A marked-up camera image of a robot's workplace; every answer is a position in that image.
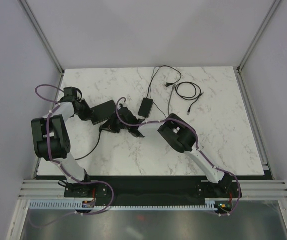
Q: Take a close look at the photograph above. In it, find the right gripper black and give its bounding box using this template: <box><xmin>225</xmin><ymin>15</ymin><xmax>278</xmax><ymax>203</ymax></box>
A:
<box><xmin>101</xmin><ymin>112</ymin><xmax>130</xmax><ymax>134</ymax></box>

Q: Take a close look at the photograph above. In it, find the black network switch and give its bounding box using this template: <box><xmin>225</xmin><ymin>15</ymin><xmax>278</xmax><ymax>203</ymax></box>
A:
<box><xmin>91</xmin><ymin>100</ymin><xmax>116</xmax><ymax>126</ymax></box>

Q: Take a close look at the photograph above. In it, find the black ethernet cable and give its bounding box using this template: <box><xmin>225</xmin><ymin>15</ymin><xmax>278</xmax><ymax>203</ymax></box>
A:
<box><xmin>175</xmin><ymin>81</ymin><xmax>205</xmax><ymax>117</ymax></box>
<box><xmin>74</xmin><ymin>128</ymin><xmax>103</xmax><ymax>161</ymax></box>

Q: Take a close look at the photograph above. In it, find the black power adapter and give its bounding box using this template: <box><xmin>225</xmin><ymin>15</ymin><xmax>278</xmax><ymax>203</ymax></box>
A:
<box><xmin>138</xmin><ymin>97</ymin><xmax>154</xmax><ymax>118</ymax></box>

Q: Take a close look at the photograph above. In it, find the black power cable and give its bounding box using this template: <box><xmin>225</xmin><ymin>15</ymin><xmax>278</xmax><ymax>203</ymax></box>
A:
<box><xmin>147</xmin><ymin>65</ymin><xmax>183</xmax><ymax>118</ymax></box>

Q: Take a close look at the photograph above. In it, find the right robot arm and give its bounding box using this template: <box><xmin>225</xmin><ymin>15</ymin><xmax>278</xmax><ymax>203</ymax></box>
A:
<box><xmin>100</xmin><ymin>107</ymin><xmax>234</xmax><ymax>197</ymax></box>

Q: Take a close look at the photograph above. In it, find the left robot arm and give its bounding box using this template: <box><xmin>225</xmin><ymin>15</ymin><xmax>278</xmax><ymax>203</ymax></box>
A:
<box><xmin>31</xmin><ymin>87</ymin><xmax>94</xmax><ymax>198</ymax></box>

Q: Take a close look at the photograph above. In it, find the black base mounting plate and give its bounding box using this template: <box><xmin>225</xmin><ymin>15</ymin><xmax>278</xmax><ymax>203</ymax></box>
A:
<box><xmin>58</xmin><ymin>176</ymin><xmax>242</xmax><ymax>206</ymax></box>

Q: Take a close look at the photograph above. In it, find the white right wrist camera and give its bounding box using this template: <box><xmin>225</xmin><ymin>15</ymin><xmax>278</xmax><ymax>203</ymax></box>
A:
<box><xmin>117</xmin><ymin>103</ymin><xmax>124</xmax><ymax>110</ymax></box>

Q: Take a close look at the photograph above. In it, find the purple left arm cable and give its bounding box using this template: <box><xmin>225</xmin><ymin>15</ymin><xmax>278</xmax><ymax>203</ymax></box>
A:
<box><xmin>34</xmin><ymin>84</ymin><xmax>116</xmax><ymax>216</ymax></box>

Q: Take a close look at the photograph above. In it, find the left aluminium frame post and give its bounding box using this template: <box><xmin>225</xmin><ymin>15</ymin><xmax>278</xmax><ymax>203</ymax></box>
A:
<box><xmin>18</xmin><ymin>0</ymin><xmax>66</xmax><ymax>73</ymax></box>

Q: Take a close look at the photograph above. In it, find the aluminium frame post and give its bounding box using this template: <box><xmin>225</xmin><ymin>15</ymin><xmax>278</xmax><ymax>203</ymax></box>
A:
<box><xmin>236</xmin><ymin>0</ymin><xmax>283</xmax><ymax>73</ymax></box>
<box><xmin>18</xmin><ymin>0</ymin><xmax>66</xmax><ymax>73</ymax></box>

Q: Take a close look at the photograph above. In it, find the white slotted cable duct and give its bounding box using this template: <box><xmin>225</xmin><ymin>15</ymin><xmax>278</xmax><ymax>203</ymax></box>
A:
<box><xmin>29</xmin><ymin>198</ymin><xmax>234</xmax><ymax>211</ymax></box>

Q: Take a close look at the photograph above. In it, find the right aluminium frame post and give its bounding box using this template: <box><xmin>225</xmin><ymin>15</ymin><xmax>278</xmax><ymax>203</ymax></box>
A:
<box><xmin>236</xmin><ymin>0</ymin><xmax>283</xmax><ymax>73</ymax></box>

